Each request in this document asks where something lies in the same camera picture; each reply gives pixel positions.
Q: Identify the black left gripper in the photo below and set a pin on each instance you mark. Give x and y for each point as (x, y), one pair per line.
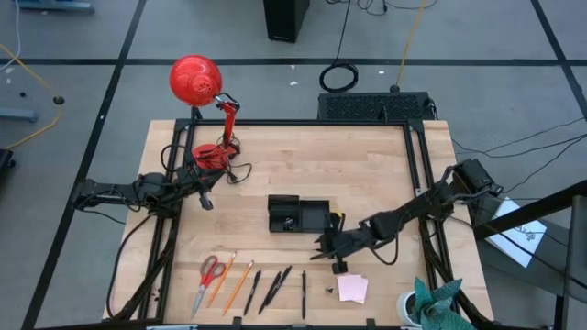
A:
(192, 181)

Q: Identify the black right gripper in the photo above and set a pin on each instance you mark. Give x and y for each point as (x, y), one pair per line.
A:
(344, 243)

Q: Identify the yellow sticky note pad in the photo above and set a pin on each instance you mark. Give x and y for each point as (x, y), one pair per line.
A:
(338, 213)

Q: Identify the black pen with white print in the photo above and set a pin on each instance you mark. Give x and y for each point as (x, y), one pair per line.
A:
(303, 293)

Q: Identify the pink sticky note pad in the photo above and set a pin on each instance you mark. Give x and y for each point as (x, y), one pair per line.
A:
(351, 288)

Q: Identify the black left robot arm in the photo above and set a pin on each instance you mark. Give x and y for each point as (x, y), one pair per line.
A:
(114, 192)

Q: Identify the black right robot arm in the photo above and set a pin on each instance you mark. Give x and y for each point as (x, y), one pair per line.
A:
(413, 211)

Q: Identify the black mesh desk organizer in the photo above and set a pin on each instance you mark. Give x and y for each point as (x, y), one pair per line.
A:
(298, 215)

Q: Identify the red desk lamp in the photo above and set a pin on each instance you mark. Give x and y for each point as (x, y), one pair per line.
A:
(195, 80)

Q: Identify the black perforated metal case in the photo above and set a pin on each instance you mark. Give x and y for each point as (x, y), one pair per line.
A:
(373, 106)

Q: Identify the black computer tower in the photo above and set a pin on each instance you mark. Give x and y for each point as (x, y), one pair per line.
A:
(284, 18)

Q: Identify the white printed paper sheet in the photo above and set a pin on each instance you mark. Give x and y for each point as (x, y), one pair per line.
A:
(518, 234)

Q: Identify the black caster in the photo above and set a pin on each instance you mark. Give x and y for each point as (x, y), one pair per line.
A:
(4, 158)

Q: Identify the black diagonal beam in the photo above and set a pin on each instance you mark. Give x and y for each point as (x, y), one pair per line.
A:
(527, 213)

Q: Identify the blue-grey metal bar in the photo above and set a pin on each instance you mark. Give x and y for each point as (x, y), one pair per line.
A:
(55, 6)

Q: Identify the black aluminium table frame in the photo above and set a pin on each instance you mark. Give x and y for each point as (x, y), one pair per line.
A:
(298, 122)

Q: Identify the grey metal bracket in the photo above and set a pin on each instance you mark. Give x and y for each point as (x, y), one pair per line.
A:
(18, 114)

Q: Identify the dark grey metal post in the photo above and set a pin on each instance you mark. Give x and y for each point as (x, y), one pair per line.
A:
(573, 275)

